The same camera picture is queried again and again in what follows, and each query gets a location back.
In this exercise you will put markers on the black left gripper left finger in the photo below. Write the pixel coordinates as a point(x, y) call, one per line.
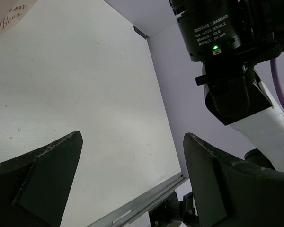
point(34, 187)

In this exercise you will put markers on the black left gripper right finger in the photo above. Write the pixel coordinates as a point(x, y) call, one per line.
point(231, 192)

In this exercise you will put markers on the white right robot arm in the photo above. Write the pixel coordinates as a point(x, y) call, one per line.
point(238, 42)

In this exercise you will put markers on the cream paper gift bag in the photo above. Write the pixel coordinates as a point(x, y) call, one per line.
point(12, 11)

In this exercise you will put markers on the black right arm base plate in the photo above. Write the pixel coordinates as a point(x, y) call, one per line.
point(173, 212)

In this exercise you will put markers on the aluminium front rail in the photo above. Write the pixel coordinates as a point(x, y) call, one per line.
point(143, 203)

